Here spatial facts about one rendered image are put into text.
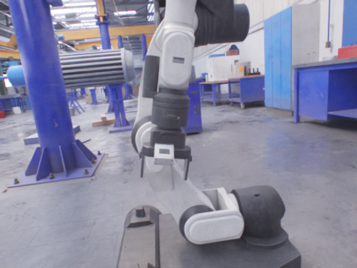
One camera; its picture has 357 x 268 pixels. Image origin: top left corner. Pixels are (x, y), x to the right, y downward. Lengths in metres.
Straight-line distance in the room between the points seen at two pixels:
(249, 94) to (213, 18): 5.05
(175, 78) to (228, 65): 6.31
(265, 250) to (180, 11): 0.80
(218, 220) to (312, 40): 4.11
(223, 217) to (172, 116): 0.44
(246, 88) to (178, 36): 5.25
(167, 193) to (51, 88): 1.82
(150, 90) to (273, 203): 0.61
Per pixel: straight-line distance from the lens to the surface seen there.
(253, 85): 5.80
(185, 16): 0.55
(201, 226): 0.83
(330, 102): 3.48
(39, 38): 2.47
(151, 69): 0.54
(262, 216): 0.91
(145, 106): 0.73
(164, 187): 0.79
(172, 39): 0.51
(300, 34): 4.55
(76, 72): 4.39
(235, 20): 0.78
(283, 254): 0.95
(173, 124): 0.52
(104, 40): 7.96
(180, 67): 0.50
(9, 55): 13.63
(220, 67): 6.72
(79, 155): 2.49
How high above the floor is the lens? 0.77
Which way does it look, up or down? 13 degrees down
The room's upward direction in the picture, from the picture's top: 6 degrees counter-clockwise
